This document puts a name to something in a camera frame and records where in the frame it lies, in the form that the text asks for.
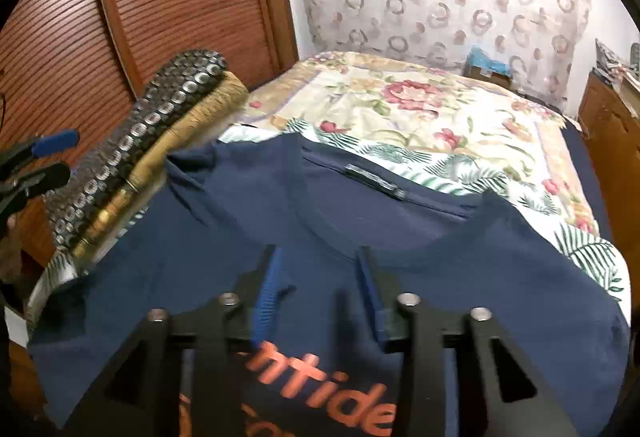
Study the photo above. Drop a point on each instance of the navy bed sheet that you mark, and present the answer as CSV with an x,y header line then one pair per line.
x,y
580,152

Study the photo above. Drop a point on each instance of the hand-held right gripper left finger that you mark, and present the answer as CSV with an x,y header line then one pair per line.
x,y
265,299

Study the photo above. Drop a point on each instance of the gold folded blanket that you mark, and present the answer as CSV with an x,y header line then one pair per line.
x,y
200,112

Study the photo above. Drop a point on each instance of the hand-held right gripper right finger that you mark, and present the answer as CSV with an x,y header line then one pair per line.
x,y
372,299

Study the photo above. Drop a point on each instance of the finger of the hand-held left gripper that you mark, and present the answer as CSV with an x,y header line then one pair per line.
x,y
55,142
42,177

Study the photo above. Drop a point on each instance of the navy blue t-shirt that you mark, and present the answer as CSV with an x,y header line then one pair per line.
x,y
450,267

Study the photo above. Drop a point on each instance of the leaf print sheet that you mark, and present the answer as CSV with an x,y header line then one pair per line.
x,y
440,167

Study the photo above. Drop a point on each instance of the wooden cabinet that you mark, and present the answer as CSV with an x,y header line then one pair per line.
x,y
607,132

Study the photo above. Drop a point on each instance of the floral bedspread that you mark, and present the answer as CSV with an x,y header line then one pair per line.
x,y
400,112

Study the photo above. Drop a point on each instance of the dark medallion-patterned pillow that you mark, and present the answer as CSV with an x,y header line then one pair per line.
x,y
150,117

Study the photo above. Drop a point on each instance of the patterned folded cloth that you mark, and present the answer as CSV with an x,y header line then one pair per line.
x,y
610,57

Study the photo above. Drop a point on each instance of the cardboard box with blue bag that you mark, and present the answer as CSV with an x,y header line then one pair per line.
x,y
487,69

